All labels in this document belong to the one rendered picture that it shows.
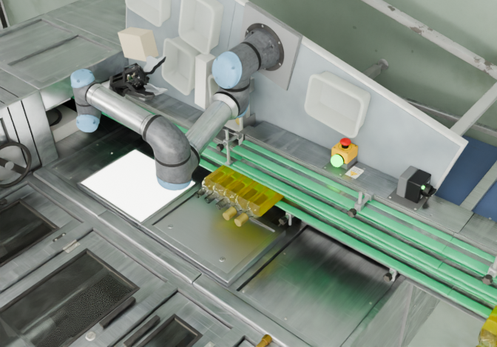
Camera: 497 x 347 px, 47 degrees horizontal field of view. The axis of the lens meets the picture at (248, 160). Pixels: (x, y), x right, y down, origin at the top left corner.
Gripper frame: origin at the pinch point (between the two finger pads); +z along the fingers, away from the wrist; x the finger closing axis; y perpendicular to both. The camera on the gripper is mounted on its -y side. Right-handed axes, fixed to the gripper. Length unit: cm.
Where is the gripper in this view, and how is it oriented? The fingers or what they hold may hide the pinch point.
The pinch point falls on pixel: (168, 73)
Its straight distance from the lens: 207.6
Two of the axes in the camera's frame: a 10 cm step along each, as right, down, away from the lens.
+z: 9.2, -2.9, -2.7
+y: -3.8, -4.3, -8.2
